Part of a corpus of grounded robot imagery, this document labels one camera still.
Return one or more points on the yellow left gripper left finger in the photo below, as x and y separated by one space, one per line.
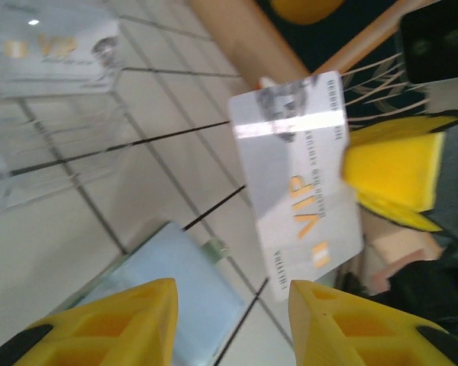
99 331

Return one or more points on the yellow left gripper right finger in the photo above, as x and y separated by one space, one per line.
358 335

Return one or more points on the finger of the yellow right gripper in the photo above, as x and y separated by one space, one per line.
397 217
389 175

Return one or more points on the white VIP card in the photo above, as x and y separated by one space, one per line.
61 68
297 171

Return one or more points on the green card holder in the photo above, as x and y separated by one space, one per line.
183 274

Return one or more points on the clear acrylic card stand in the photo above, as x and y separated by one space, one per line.
61 114

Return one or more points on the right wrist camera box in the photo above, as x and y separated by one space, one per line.
439 42

